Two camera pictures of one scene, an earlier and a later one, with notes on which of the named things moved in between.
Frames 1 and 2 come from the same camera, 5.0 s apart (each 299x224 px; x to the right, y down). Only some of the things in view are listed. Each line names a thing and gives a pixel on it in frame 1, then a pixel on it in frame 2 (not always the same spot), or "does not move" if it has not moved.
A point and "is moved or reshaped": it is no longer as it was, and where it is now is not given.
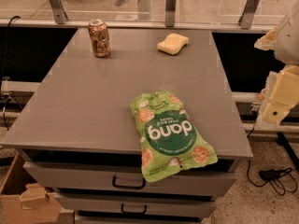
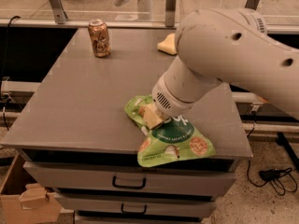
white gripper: [290, 40] -> [164, 102]
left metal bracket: [60, 16] does not move
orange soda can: [100, 37] does not move
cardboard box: [24, 202] does not move
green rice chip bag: [170, 143] is moved or reshaped
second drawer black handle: [132, 212] does not move
